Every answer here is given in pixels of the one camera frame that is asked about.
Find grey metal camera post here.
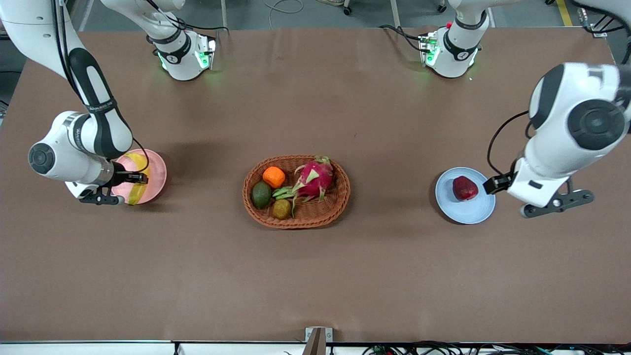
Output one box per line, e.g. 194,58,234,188
305,327,333,355

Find orange tangerine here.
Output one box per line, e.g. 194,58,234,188
262,166,286,189

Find black right arm base cable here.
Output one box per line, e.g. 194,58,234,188
173,17,228,35

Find pink plate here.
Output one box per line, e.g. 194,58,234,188
109,149,168,205

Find white floor cable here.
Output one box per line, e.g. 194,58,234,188
264,0,304,15

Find bundle of black cables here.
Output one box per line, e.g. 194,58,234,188
362,341,631,355

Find pink dragon fruit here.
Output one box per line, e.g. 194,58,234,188
272,156,335,217

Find black left arm base cable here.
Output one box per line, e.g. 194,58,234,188
379,25,427,53

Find yellow banana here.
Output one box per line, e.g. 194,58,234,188
123,153,151,206

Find green avocado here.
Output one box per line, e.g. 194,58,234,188
251,181,273,210

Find black arm base cable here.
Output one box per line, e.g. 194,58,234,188
173,17,228,35
379,25,427,53

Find red apple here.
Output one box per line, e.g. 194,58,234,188
453,176,479,202

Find brown wicker basket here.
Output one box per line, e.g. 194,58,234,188
242,155,351,229

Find blue plate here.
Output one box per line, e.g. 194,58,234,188
435,167,496,225

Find black cable with metal connector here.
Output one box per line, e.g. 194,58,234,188
578,7,614,38

